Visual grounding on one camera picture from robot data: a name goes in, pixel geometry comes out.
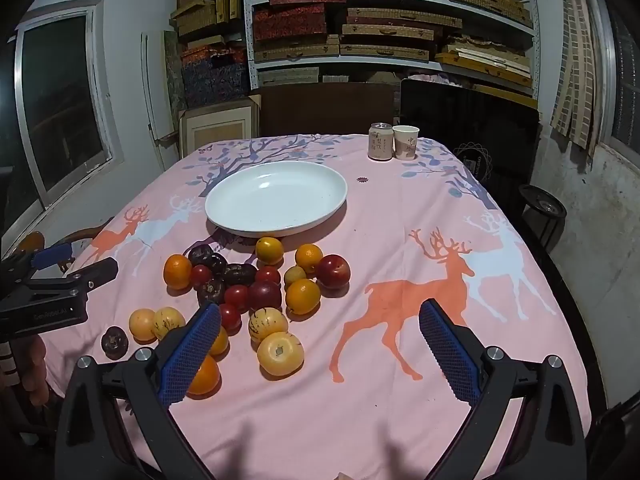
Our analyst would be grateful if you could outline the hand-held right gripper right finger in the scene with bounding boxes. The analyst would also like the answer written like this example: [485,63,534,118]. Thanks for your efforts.
[418,298,587,480]

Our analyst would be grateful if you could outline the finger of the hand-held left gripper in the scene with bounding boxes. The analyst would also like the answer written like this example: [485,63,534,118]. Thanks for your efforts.
[22,257,120,303]
[0,243,74,286]

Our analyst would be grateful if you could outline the beige picture frame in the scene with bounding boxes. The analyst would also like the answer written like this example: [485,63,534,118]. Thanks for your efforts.
[178,94,262,158]

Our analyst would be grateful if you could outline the black chair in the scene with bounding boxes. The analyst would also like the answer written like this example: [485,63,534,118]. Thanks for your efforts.
[399,78,541,211]

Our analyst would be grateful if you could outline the stack of brown woven boxes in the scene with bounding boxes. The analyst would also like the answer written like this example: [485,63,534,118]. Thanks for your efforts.
[340,7,463,61]

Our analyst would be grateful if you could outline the stack of yellow flat boxes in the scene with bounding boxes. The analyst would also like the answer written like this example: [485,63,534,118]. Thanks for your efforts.
[435,35,533,86]

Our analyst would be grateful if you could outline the yellow round fruit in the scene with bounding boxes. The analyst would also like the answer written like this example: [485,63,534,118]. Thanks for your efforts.
[128,308,157,343]

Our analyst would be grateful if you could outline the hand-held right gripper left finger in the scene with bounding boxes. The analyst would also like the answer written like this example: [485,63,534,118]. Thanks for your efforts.
[54,302,222,480]

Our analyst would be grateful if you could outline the beige drink can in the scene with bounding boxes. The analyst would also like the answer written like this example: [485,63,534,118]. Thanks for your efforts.
[368,123,395,162]

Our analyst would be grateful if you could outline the black round stool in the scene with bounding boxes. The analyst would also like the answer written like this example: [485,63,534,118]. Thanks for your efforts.
[517,184,568,253]

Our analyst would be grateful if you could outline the stack of red patterned boxes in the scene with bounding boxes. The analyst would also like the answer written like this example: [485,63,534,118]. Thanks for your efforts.
[252,0,348,43]

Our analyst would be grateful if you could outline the white plate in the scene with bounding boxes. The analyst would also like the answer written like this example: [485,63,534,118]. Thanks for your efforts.
[204,161,348,239]

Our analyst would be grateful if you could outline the beige paper cup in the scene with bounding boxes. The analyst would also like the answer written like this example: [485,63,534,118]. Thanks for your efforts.
[392,125,419,161]

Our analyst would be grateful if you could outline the hanging tan tiled strips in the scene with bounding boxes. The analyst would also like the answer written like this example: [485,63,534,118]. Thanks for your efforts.
[550,0,608,151]

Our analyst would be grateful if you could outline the white leaning panel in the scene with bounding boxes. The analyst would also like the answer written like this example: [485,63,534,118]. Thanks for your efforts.
[141,32,173,173]

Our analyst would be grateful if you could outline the orange mandarin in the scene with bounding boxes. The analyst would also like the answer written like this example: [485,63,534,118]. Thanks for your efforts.
[294,243,324,274]
[186,354,221,397]
[285,278,322,316]
[209,326,230,358]
[255,237,285,266]
[163,254,193,291]

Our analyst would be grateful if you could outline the person's left hand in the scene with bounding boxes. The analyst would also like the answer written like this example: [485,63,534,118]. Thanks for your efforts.
[20,334,51,408]

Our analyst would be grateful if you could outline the large red plum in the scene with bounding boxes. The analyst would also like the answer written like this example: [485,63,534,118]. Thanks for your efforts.
[315,254,351,290]

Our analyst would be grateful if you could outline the pile of tan woven boxes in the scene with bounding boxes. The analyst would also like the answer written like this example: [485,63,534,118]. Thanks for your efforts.
[170,0,247,51]

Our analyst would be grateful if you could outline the marbled grey panel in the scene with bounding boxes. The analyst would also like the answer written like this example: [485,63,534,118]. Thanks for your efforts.
[164,30,188,111]

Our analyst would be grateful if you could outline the grey woven box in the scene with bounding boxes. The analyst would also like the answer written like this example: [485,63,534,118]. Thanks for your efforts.
[257,66,321,86]

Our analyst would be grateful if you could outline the dark brown wooden board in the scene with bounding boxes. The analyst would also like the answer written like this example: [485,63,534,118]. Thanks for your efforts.
[250,82,401,137]

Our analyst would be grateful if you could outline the white metal shelf rack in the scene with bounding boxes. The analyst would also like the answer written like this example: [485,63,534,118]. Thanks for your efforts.
[243,0,541,106]

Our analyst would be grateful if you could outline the window with metal grille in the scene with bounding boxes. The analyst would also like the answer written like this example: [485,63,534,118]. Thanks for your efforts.
[595,0,640,156]

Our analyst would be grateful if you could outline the pink deer print tablecloth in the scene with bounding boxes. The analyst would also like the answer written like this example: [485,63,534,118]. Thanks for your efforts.
[65,134,593,480]

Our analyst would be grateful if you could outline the dark red plum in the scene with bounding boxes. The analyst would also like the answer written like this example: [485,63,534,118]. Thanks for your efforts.
[247,280,283,313]

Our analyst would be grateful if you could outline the aluminium frame window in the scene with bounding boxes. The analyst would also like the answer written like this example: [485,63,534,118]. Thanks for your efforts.
[12,0,126,208]

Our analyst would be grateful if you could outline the flat tan woven box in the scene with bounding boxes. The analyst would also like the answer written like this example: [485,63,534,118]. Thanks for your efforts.
[254,35,341,63]

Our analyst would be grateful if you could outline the stack of blue patterned boxes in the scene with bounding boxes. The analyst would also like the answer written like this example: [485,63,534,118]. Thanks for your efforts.
[181,45,250,108]

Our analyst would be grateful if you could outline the wooden chair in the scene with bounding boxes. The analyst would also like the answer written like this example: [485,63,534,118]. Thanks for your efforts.
[12,216,115,273]

